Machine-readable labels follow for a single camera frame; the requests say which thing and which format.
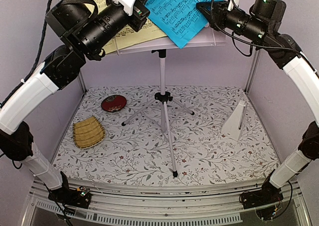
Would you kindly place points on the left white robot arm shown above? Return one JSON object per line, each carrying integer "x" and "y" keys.
{"x": 58, "y": 70}

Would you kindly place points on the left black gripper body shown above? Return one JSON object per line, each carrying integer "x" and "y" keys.
{"x": 94, "y": 34}

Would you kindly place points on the front aluminium rail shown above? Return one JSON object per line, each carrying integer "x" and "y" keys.
{"x": 208, "y": 205}

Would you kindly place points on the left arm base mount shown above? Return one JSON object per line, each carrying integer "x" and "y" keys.
{"x": 80, "y": 197}

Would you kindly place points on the left aluminium frame post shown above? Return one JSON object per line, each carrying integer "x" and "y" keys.
{"x": 80, "y": 80}

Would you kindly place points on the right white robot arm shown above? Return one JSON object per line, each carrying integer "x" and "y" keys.
{"x": 288, "y": 56}

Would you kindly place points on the right aluminium frame post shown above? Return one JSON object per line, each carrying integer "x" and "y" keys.
{"x": 252, "y": 71}

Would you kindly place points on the red floral plate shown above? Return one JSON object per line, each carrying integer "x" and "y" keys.
{"x": 113, "y": 103}

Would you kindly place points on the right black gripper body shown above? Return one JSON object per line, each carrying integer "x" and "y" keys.
{"x": 253, "y": 27}

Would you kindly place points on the blue paper sheet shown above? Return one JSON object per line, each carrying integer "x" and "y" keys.
{"x": 183, "y": 24}

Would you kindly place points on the aluminium frame post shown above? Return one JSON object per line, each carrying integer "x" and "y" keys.
{"x": 252, "y": 71}
{"x": 80, "y": 80}

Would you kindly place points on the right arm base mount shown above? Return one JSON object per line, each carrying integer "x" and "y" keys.
{"x": 268, "y": 194}

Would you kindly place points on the yellow sheet music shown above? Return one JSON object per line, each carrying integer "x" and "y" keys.
{"x": 127, "y": 37}

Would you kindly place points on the white metronome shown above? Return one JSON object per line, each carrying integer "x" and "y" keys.
{"x": 233, "y": 126}

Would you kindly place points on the silver tripod music stand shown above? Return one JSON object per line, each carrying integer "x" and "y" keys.
{"x": 163, "y": 97}

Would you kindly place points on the woven bamboo tray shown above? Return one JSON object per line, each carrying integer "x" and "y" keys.
{"x": 88, "y": 133}

